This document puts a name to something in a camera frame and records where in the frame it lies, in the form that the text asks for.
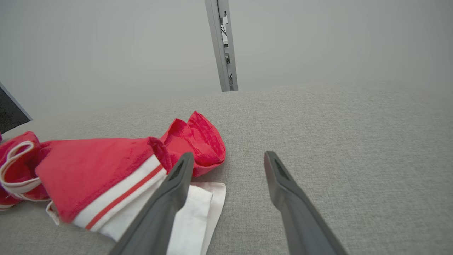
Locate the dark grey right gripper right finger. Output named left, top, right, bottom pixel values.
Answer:
left=264, top=151, right=349, bottom=255

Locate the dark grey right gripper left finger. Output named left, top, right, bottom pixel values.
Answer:
left=109, top=152, right=194, bottom=255

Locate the red and white shirt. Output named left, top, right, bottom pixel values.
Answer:
left=35, top=110, right=227, bottom=255

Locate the grey fabric sofa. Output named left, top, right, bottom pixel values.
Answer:
left=0, top=83, right=453, bottom=255

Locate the dark framed panel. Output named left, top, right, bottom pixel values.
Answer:
left=0, top=82, right=33, bottom=134

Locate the aluminium wall rail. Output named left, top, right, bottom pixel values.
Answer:
left=205, top=0, right=238, bottom=92

